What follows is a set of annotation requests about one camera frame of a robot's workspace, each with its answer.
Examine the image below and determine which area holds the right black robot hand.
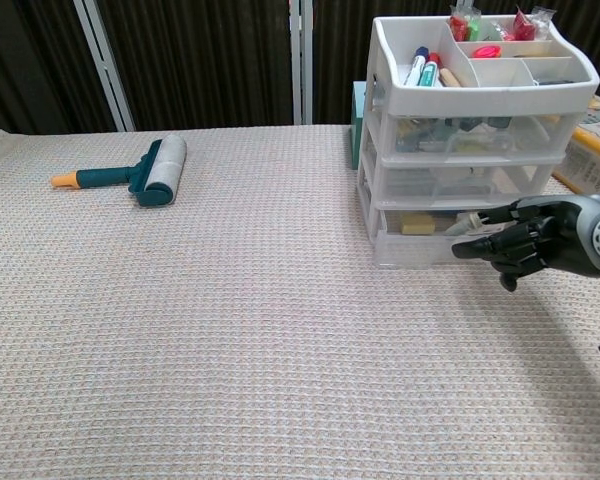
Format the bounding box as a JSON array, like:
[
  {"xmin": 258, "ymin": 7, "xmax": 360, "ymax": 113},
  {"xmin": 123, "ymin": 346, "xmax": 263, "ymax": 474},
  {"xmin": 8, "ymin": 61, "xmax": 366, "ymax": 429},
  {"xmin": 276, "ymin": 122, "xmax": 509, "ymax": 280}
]
[{"xmin": 451, "ymin": 193, "xmax": 600, "ymax": 292}]

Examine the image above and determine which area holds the small yellow block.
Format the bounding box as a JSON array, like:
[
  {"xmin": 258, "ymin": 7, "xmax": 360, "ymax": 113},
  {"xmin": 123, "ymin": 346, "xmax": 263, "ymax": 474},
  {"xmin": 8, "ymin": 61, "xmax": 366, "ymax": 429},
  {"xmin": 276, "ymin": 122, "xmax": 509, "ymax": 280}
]
[{"xmin": 401, "ymin": 214, "xmax": 437, "ymax": 235}]

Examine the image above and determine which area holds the clear plastic drawer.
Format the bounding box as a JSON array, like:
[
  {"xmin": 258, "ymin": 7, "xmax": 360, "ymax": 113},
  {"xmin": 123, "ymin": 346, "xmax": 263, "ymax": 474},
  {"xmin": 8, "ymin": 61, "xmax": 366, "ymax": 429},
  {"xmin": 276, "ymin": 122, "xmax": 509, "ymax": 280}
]
[
  {"xmin": 374, "ymin": 202, "xmax": 511, "ymax": 269},
  {"xmin": 379, "ymin": 112, "xmax": 574, "ymax": 161},
  {"xmin": 374, "ymin": 154, "xmax": 556, "ymax": 201}
]

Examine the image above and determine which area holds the yellow cat print box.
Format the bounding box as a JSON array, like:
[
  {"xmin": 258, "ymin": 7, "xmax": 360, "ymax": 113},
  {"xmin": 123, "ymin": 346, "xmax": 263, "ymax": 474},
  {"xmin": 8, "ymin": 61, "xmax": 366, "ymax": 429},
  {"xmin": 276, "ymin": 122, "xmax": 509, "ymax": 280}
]
[{"xmin": 552, "ymin": 94, "xmax": 600, "ymax": 199}]

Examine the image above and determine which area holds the white plastic drawer organizer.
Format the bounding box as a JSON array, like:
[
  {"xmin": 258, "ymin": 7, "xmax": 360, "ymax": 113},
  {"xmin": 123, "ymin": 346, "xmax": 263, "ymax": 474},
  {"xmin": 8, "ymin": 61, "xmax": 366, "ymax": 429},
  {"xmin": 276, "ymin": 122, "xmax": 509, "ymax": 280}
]
[{"xmin": 355, "ymin": 14, "xmax": 600, "ymax": 269}]

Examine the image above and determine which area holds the teal speaker packaging box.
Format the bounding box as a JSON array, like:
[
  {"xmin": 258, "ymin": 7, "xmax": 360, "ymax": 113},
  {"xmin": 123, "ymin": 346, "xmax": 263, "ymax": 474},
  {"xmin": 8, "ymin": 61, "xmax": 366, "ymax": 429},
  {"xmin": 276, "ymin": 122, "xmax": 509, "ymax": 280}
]
[{"xmin": 348, "ymin": 81, "xmax": 376, "ymax": 171}]

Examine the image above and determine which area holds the wooden stick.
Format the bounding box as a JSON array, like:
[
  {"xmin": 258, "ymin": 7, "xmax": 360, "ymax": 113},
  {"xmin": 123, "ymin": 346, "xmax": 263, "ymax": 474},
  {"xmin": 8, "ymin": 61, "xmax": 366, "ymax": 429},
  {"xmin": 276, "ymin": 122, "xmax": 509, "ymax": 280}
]
[{"xmin": 439, "ymin": 67, "xmax": 469, "ymax": 87}]

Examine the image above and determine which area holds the red cap whiteboard marker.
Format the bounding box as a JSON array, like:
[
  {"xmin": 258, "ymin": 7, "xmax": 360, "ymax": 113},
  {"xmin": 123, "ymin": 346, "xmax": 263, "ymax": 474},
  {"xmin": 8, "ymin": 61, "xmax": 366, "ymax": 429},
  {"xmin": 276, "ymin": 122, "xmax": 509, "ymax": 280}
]
[{"xmin": 417, "ymin": 52, "xmax": 444, "ymax": 87}]

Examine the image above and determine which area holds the blue cap whiteboard marker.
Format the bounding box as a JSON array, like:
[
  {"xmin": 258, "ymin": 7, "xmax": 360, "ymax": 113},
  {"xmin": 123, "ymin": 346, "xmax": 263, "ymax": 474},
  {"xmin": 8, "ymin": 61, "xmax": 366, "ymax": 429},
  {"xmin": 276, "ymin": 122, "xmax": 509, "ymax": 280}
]
[{"xmin": 403, "ymin": 46, "xmax": 431, "ymax": 86}]

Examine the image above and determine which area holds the red and green clip packet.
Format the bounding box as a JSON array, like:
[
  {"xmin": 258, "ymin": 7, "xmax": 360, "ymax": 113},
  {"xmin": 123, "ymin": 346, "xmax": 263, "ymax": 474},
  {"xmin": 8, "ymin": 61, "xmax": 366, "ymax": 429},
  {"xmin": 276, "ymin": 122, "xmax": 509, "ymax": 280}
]
[{"xmin": 448, "ymin": 4, "xmax": 484, "ymax": 42}]

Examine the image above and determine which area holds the beige woven tablecloth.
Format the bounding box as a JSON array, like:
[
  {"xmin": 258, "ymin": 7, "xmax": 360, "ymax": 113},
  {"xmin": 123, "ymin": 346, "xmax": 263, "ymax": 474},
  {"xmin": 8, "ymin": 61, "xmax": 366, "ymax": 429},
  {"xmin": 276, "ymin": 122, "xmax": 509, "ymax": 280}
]
[{"xmin": 0, "ymin": 124, "xmax": 600, "ymax": 480}]

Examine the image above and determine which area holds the teal lint roller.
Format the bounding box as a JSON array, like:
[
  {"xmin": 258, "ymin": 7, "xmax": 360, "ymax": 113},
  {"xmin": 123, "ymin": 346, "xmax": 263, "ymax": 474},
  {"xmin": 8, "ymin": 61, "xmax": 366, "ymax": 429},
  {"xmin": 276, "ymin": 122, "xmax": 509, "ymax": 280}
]
[{"xmin": 49, "ymin": 133, "xmax": 188, "ymax": 208}]

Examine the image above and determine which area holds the white screen frame post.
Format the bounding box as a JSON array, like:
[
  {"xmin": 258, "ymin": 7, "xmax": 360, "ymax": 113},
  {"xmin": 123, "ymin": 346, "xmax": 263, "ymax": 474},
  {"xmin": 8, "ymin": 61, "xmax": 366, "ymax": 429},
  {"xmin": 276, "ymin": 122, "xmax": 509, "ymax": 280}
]
[
  {"xmin": 72, "ymin": 0, "xmax": 136, "ymax": 132},
  {"xmin": 289, "ymin": 0, "xmax": 315, "ymax": 126}
]

